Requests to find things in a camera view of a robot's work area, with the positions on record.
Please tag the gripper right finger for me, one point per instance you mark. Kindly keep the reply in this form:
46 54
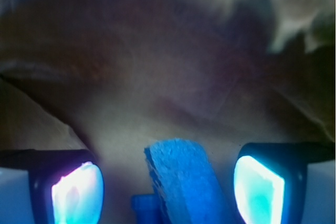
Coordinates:
286 182

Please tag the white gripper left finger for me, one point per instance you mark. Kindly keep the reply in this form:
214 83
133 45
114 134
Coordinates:
57 186

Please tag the blue sponge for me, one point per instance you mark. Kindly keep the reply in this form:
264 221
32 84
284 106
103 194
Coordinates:
186 184

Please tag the brown paper bag bin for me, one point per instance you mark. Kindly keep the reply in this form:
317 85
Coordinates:
113 76

